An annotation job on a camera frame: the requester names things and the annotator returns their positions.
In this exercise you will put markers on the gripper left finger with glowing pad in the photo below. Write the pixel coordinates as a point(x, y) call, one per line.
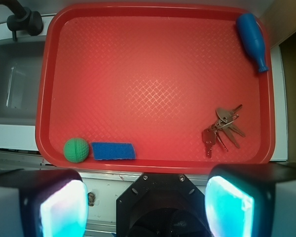
point(42, 203)

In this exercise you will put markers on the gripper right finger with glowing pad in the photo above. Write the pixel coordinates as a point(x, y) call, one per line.
point(252, 200)

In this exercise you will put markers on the silver key bunch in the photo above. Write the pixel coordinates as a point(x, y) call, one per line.
point(225, 124)

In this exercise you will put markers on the green golf ball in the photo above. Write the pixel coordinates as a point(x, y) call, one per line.
point(76, 150)

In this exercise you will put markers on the blue sponge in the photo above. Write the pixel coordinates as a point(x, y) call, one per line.
point(113, 151)

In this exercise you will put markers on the grey sink basin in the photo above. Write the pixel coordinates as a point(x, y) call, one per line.
point(20, 71)

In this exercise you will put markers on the red plastic tray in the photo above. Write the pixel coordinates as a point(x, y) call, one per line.
point(151, 75)

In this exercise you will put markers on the blue plastic bottle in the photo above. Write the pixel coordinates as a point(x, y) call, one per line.
point(252, 40)

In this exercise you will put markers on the dark grey faucet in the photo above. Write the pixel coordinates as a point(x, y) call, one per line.
point(22, 19)

